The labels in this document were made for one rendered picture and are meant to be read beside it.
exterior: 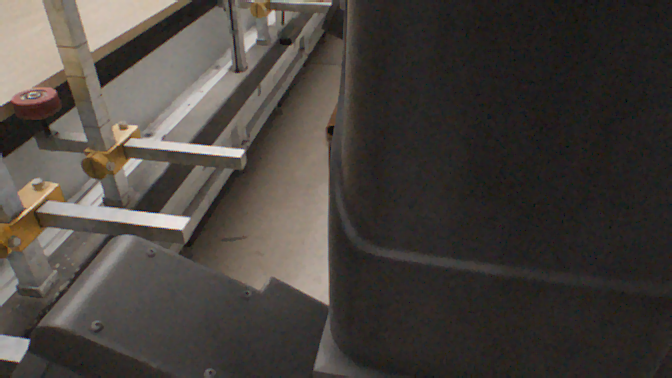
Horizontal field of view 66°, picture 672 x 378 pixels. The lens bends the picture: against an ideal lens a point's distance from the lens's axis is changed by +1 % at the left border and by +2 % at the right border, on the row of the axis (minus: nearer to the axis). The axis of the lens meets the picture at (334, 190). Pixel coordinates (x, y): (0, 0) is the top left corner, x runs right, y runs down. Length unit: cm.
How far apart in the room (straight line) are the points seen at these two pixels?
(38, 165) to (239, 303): 113
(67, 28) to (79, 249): 39
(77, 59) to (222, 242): 123
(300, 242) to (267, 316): 188
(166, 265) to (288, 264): 179
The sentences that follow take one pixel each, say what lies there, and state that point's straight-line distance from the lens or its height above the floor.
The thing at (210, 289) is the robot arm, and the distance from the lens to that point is 16.
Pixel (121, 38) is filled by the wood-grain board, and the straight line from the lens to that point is 149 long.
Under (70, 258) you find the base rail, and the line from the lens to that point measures 104.
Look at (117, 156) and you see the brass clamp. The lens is 108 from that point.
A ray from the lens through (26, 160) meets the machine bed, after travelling 125.
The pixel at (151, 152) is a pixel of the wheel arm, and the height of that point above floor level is 81.
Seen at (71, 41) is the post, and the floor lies 104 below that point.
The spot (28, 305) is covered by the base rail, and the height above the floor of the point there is 70.
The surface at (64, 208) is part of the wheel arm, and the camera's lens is 91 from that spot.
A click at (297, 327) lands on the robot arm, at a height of 120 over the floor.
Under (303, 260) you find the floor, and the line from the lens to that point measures 196.
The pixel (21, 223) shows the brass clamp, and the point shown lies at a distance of 91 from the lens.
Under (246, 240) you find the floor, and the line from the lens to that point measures 208.
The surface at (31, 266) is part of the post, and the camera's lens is 95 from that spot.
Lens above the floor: 133
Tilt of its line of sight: 35 degrees down
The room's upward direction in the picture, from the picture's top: straight up
